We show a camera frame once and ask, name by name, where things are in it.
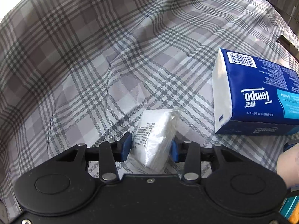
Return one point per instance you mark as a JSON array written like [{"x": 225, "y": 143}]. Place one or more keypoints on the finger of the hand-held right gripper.
[
  {"x": 293, "y": 193},
  {"x": 290, "y": 145}
]

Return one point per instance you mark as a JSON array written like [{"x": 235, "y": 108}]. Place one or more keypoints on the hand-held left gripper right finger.
[{"x": 174, "y": 150}]

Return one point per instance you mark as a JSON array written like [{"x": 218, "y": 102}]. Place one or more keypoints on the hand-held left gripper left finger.
[{"x": 126, "y": 147}]

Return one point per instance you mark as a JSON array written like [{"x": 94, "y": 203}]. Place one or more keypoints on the teal tin box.
[{"x": 290, "y": 208}]

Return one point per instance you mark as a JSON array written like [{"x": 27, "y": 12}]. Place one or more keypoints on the cream tape roll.
[{"x": 289, "y": 168}]

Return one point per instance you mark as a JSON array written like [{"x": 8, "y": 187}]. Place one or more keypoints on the white plastic-wrapped packet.
[{"x": 154, "y": 135}]

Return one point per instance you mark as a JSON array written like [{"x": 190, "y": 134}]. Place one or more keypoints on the blue tissue pack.
[{"x": 252, "y": 93}]

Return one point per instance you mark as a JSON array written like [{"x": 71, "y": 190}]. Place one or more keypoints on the black smartphone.
[{"x": 289, "y": 47}]

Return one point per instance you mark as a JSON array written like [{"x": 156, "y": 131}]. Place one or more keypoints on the grey plaid bed sheet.
[{"x": 93, "y": 51}]

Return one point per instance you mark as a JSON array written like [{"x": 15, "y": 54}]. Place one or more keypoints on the dark wooden furniture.
[{"x": 280, "y": 0}]

